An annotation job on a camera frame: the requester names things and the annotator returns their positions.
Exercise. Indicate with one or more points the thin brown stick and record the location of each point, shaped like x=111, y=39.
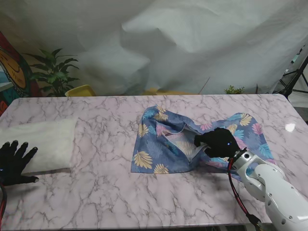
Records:
x=204, y=85

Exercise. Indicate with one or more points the small green plant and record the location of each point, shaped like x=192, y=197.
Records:
x=234, y=90

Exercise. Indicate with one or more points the black tripod stand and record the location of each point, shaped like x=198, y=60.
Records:
x=294, y=81

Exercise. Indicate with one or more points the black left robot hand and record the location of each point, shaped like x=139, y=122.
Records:
x=13, y=166

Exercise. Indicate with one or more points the blue floral pillowcase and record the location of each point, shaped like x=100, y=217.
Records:
x=154, y=149

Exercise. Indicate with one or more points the large green potted plant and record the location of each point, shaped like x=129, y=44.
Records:
x=54, y=72

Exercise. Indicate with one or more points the white fluffy pillow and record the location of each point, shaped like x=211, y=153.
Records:
x=53, y=144

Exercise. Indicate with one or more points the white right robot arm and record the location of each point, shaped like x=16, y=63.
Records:
x=276, y=187

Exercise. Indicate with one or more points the colourful mural board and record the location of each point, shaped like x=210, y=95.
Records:
x=12, y=72

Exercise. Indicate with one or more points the yellow chair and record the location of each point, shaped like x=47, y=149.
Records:
x=80, y=91

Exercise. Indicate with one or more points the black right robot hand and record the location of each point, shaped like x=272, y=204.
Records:
x=220, y=143

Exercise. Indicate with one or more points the white backdrop sheet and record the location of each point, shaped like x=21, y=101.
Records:
x=154, y=43

